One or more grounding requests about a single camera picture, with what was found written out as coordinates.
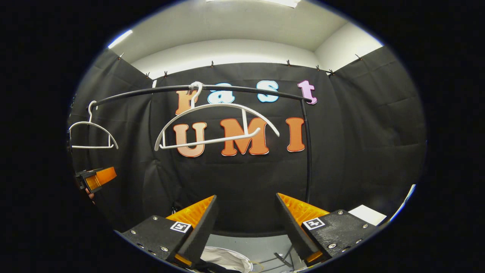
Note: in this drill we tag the white cabinet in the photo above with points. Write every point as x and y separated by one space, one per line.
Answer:
365 214

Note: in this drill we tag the white laundry hamper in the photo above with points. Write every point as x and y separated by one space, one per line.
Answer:
223 259

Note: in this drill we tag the black clothes rack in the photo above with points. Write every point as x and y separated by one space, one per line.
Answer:
308 151

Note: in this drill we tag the large ceiling light panel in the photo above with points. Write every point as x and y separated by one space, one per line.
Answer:
265 2

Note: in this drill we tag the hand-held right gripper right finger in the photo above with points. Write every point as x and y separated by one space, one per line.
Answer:
295 235

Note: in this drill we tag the black backdrop cloth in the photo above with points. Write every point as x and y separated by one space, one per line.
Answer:
360 132

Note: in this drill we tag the small ceiling light panel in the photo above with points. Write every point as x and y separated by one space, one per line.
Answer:
120 38

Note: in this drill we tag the white plastic hanger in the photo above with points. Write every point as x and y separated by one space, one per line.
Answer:
218 105
91 146

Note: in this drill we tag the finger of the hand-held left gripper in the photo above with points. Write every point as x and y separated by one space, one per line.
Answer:
89 172
102 178

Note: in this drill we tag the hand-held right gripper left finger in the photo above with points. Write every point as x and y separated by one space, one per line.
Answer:
199 233

